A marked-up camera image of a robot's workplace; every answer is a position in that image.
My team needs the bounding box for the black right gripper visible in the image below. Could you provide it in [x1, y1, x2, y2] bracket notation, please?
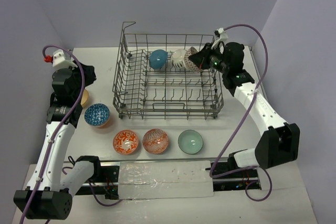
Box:
[188, 42, 229, 74]

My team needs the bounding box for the white bowl orange rim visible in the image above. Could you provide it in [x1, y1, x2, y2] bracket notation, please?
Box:
[171, 49, 186, 69]

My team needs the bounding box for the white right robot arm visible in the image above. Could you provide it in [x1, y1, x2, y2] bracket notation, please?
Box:
[188, 42, 300, 177]

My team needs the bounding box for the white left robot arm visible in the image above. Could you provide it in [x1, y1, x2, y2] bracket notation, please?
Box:
[14, 65, 103, 221]

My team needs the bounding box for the tan bowl on table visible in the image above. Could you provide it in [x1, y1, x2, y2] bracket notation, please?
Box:
[80, 89, 89, 108]

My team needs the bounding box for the blue white patterned bowl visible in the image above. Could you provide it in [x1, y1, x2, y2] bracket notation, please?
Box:
[84, 103, 110, 126]

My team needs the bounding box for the orange floral pattern bowl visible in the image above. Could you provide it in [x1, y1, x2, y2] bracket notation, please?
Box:
[112, 130, 139, 155]

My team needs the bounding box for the pale green bowl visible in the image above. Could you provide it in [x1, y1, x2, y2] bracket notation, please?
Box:
[178, 130, 204, 155]

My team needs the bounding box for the orange geometric pattern bowl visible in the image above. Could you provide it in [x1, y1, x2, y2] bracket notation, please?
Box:
[142, 129, 169, 154]

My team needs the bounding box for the white taped sheet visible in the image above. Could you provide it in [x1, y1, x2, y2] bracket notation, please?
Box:
[118, 161, 214, 199]

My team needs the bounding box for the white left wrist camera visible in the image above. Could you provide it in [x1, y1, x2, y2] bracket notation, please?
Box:
[44, 49, 77, 70]

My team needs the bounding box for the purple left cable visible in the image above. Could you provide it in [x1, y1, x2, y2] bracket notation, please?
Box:
[18, 45, 124, 224]

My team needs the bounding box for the grey wire dish rack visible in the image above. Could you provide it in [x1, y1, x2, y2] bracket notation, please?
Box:
[112, 22, 224, 119]

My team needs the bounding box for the black mounting rail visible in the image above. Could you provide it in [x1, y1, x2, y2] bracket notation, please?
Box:
[76, 164, 261, 200]

